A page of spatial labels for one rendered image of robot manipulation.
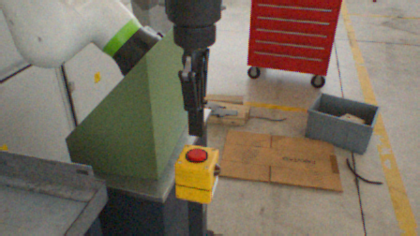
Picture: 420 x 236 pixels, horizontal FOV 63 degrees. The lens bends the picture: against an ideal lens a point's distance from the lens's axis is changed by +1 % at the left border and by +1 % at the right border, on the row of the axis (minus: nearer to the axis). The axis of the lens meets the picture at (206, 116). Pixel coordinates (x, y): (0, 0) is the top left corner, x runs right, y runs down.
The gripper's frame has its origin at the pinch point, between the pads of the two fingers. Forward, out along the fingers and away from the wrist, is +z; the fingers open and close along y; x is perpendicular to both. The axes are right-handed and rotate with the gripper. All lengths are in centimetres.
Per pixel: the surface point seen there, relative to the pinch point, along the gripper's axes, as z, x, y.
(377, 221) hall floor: 99, 70, -81
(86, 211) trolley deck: 15.7, -18.9, 14.9
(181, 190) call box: 16.2, -2.4, 4.2
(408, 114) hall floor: 99, 108, -197
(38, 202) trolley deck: 14.5, -28.7, 16.2
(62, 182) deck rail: 13.5, -26.9, 10.7
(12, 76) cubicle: 20, -86, -42
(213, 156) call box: 9.1, 3.6, -0.5
